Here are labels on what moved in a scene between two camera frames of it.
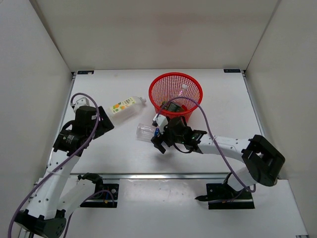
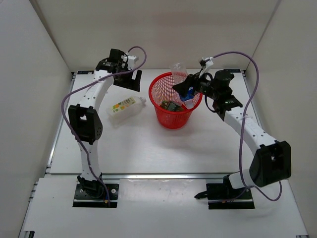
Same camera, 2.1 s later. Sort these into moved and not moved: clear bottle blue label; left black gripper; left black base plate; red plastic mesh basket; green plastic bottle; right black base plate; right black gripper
Moved: left black gripper; right black gripper; clear bottle blue label
Not moved: red plastic mesh basket; left black base plate; right black base plate; green plastic bottle
